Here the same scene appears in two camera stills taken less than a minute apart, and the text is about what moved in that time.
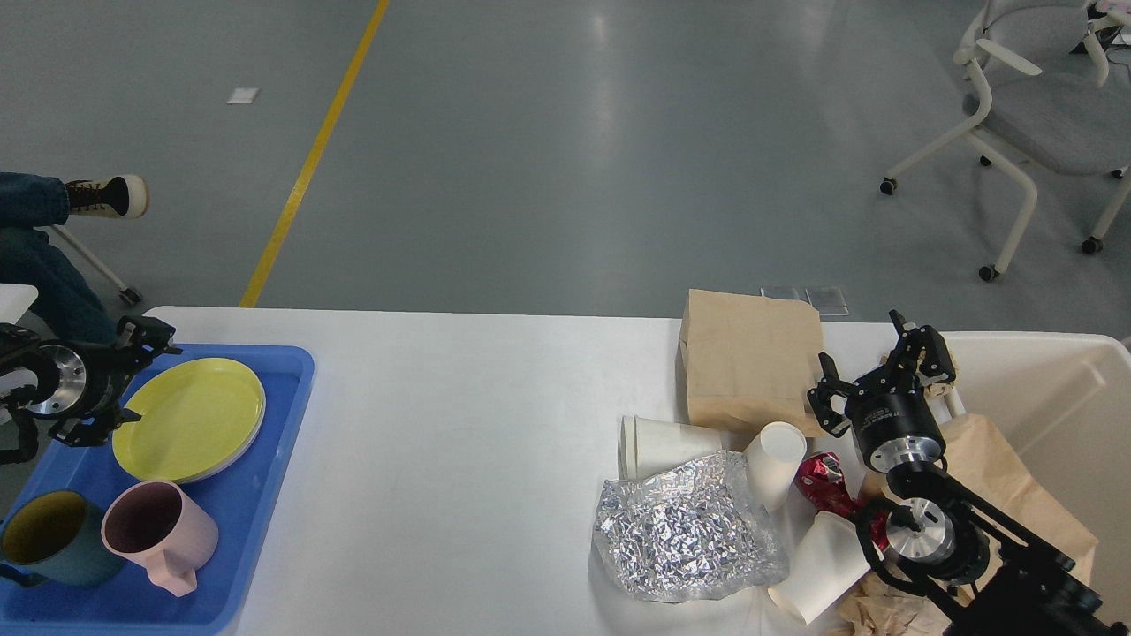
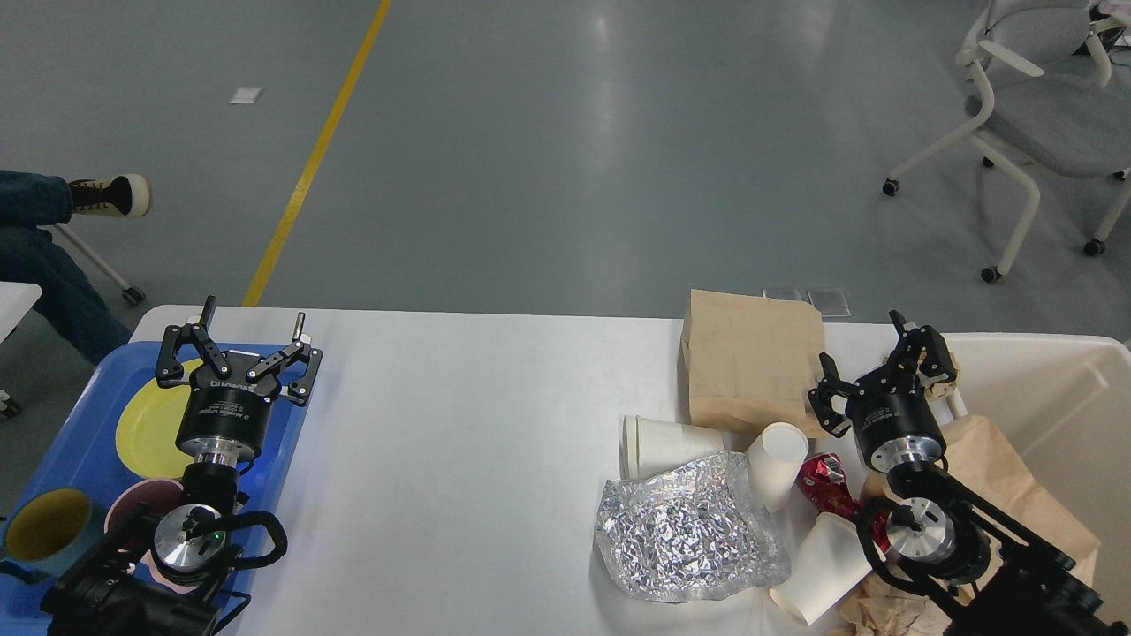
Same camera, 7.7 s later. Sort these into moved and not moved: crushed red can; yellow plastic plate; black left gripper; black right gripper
Moved: black left gripper
Not moved: black right gripper; crushed red can; yellow plastic plate
